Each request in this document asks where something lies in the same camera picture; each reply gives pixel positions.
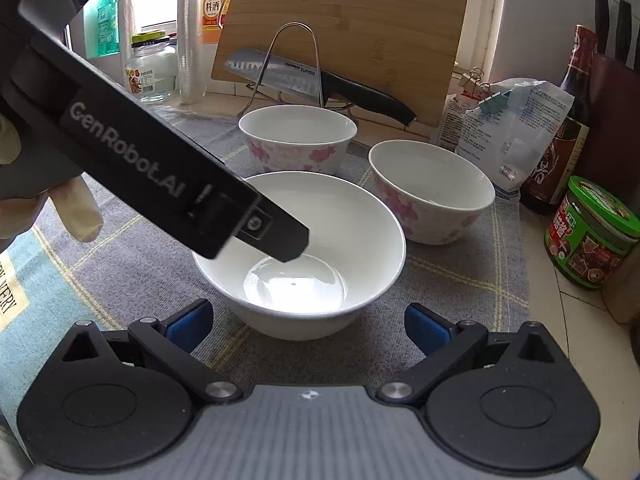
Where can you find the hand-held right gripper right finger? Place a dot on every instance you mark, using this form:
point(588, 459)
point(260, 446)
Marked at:
point(427, 327)

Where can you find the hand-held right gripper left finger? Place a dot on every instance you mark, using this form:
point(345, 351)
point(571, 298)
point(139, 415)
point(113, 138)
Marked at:
point(187, 327)

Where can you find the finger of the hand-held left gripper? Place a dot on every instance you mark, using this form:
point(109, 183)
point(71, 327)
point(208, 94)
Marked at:
point(285, 240)

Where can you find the white pink-floral bowl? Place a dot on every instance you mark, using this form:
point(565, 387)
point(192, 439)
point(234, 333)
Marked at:
point(350, 240)
point(430, 180)
point(300, 130)

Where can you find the person's left hand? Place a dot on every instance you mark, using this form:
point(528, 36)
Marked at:
point(75, 207)

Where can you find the checked printed table cloth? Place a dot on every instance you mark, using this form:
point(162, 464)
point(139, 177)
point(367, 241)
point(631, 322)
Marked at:
point(450, 285)

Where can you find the clear glass jar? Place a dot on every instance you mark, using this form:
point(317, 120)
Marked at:
point(150, 75)

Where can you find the white plastic roll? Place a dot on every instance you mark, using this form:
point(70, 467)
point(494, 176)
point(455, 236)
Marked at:
point(127, 35)

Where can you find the green dish soap bottle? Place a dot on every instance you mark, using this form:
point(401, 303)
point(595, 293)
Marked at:
point(106, 20)

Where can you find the stack of clear plastic cups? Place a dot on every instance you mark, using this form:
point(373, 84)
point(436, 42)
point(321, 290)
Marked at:
point(192, 35)

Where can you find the orange cooking wine bottle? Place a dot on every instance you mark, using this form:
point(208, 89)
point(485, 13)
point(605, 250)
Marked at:
point(215, 10)

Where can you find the green-lidded sauce jar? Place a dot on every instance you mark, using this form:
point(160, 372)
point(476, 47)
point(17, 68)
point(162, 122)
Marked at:
point(590, 235)

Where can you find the white printed plastic bag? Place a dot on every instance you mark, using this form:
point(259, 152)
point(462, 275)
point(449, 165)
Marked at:
point(515, 135)

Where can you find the dark sauce bottle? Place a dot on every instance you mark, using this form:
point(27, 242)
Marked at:
point(565, 150)

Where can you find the teal binder clip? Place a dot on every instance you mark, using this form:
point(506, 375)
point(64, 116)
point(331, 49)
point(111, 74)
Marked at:
point(492, 102)

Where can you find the bamboo cutting board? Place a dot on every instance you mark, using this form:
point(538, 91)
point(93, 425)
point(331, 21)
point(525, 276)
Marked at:
point(350, 10)

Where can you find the metal binder clips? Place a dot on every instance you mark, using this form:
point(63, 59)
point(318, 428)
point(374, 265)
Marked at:
point(470, 80)

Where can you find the dark red knife block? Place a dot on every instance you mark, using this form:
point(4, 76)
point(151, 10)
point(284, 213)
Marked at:
point(617, 120)

